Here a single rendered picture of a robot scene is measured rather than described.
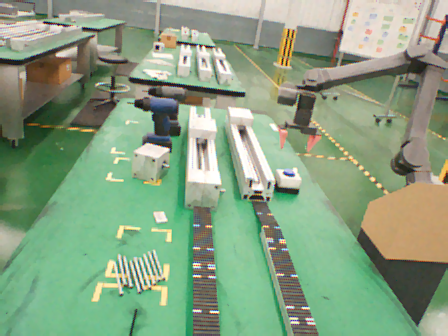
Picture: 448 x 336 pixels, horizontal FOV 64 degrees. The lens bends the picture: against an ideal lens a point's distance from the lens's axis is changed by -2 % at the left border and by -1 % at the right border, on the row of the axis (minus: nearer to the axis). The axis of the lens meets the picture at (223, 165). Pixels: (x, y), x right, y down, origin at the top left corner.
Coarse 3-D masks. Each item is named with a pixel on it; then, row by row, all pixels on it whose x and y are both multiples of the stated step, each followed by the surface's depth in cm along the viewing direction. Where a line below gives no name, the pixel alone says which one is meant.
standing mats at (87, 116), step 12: (120, 72) 654; (96, 96) 487; (108, 96) 497; (120, 96) 506; (132, 96) 515; (84, 108) 432; (108, 108) 447; (72, 120) 388; (84, 120) 394; (96, 120) 400
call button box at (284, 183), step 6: (276, 174) 134; (282, 174) 132; (294, 174) 132; (276, 180) 134; (282, 180) 129; (288, 180) 129; (294, 180) 129; (300, 180) 130; (276, 186) 133; (282, 186) 130; (288, 186) 130; (294, 186) 130; (282, 192) 131; (288, 192) 131; (294, 192) 131
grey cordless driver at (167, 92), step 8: (152, 88) 160; (160, 88) 160; (168, 88) 161; (176, 88) 162; (184, 88) 164; (160, 96) 161; (168, 96) 161; (176, 96) 162; (184, 96) 163; (176, 120) 168; (176, 128) 167
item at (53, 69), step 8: (160, 40) 477; (168, 40) 463; (176, 40) 465; (48, 56) 464; (56, 56) 471; (32, 64) 422; (40, 64) 423; (48, 64) 424; (56, 64) 427; (64, 64) 448; (32, 72) 426; (40, 72) 427; (48, 72) 428; (56, 72) 429; (64, 72) 451; (32, 80) 429; (40, 80) 430; (48, 80) 432; (56, 80) 433; (64, 80) 454; (192, 96) 450
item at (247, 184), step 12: (228, 120) 180; (228, 132) 175; (240, 132) 170; (252, 132) 164; (240, 144) 147; (252, 144) 151; (240, 156) 135; (252, 156) 148; (240, 168) 131; (252, 168) 133; (264, 168) 128; (240, 180) 129; (252, 180) 119; (264, 180) 124; (240, 192) 125; (252, 192) 121; (264, 192) 121
